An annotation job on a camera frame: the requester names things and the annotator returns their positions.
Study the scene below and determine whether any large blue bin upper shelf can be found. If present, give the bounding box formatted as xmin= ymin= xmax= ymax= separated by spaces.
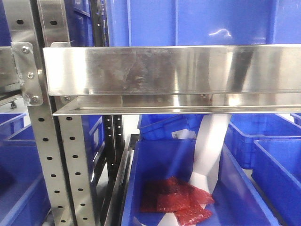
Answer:
xmin=106 ymin=0 xmax=301 ymax=46

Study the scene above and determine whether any blue bin rear centre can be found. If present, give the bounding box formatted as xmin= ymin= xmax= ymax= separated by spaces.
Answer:
xmin=137 ymin=114 xmax=205 ymax=140

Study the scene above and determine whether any white paper strip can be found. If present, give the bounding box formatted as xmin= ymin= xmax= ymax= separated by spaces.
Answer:
xmin=131 ymin=113 xmax=232 ymax=226

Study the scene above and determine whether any blue bin rear right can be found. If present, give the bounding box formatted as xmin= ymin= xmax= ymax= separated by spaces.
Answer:
xmin=224 ymin=113 xmax=301 ymax=170

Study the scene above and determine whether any red bubble wrap bag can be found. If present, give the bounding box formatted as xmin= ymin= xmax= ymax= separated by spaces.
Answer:
xmin=140 ymin=177 xmax=215 ymax=226

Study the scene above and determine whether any blue bin with red bags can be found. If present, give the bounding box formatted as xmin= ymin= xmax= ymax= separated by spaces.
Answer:
xmin=121 ymin=139 xmax=279 ymax=226

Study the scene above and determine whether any blue bin far right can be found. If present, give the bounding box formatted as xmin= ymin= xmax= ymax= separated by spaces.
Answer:
xmin=252 ymin=139 xmax=301 ymax=226

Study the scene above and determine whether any blue bin lower left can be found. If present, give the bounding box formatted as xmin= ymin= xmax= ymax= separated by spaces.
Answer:
xmin=0 ymin=113 xmax=50 ymax=226

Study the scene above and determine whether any black perforated rear post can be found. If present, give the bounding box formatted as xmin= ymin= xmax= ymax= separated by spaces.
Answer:
xmin=90 ymin=0 xmax=124 ymax=172

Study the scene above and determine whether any perforated steel shelf post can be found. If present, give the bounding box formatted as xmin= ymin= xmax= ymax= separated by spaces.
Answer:
xmin=3 ymin=0 xmax=100 ymax=226

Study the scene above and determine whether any stainless steel shelf rail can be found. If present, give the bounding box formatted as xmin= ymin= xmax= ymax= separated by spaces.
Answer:
xmin=44 ymin=44 xmax=301 ymax=116

